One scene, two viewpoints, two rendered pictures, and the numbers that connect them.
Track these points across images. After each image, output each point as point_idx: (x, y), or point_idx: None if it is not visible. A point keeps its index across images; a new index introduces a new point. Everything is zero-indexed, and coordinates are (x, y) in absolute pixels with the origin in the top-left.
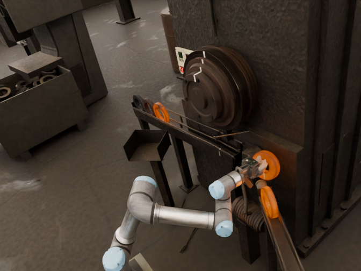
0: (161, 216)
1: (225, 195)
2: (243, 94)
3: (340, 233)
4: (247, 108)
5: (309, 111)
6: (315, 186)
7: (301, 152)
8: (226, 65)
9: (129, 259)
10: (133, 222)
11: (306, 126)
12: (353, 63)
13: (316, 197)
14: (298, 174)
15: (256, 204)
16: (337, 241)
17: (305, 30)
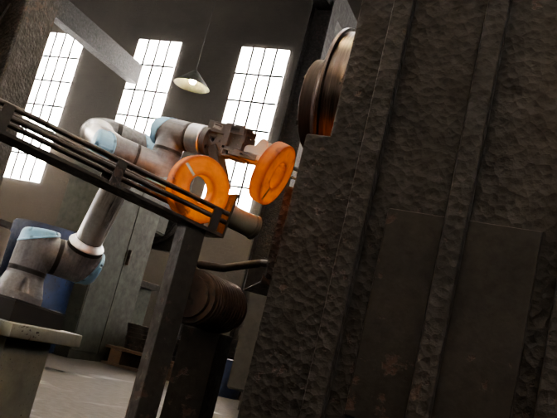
0: (91, 125)
1: (160, 137)
2: (333, 65)
3: None
4: (335, 97)
5: (364, 54)
6: (329, 286)
7: (319, 144)
8: (350, 32)
9: (48, 259)
10: (95, 198)
11: (347, 85)
12: (536, 23)
13: (323, 329)
14: (298, 202)
15: (230, 287)
16: None
17: None
